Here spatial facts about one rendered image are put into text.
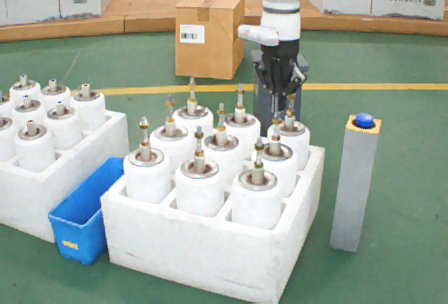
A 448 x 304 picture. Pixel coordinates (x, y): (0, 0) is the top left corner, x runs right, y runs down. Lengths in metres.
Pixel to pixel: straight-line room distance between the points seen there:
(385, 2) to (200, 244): 2.36
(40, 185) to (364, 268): 0.76
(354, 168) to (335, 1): 2.02
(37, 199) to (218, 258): 0.45
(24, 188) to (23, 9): 1.93
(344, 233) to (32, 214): 0.74
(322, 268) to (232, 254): 0.26
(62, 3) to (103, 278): 2.07
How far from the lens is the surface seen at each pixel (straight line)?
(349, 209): 1.19
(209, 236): 1.03
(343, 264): 1.22
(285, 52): 0.99
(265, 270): 1.04
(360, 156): 1.12
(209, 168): 1.05
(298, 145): 1.19
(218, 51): 2.16
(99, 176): 1.35
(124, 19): 2.92
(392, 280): 1.21
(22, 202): 1.29
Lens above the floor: 0.78
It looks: 27 degrees down
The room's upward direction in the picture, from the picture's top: 1 degrees clockwise
